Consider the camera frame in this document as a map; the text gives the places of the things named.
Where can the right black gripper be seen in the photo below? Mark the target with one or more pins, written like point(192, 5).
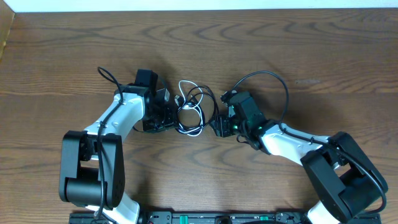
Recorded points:
point(221, 129)

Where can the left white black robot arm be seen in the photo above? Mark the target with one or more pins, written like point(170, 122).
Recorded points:
point(92, 173)

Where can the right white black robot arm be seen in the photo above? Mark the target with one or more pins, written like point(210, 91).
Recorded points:
point(347, 183)

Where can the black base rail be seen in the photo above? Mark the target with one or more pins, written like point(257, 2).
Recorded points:
point(213, 218)

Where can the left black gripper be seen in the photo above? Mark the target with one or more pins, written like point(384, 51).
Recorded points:
point(170, 120)

